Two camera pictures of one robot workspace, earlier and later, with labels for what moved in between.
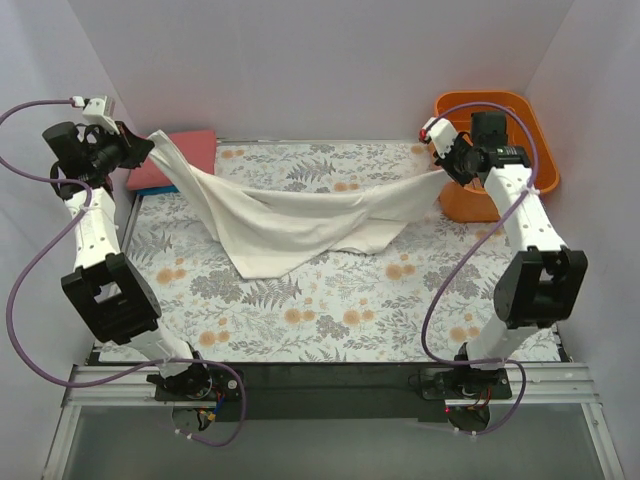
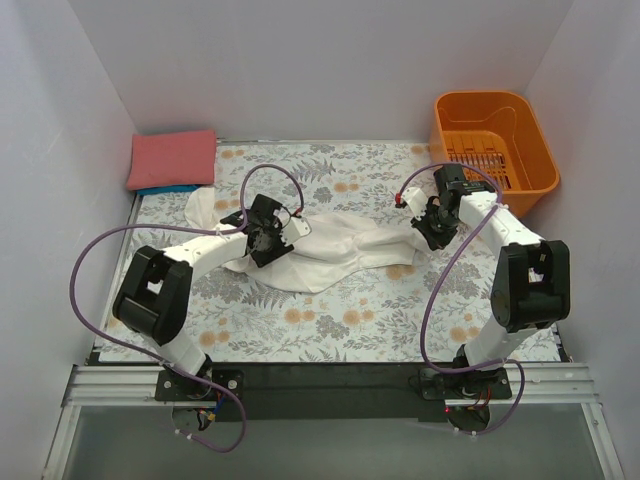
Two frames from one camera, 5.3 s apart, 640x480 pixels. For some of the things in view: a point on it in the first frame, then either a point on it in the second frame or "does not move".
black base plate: [321, 392] does not move
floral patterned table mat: [364, 308] does not move
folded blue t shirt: [157, 190] does not move
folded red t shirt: [199, 148] does not move
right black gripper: [454, 163] to [431, 230]
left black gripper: [128, 150] to [270, 245]
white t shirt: [254, 225] to [335, 243]
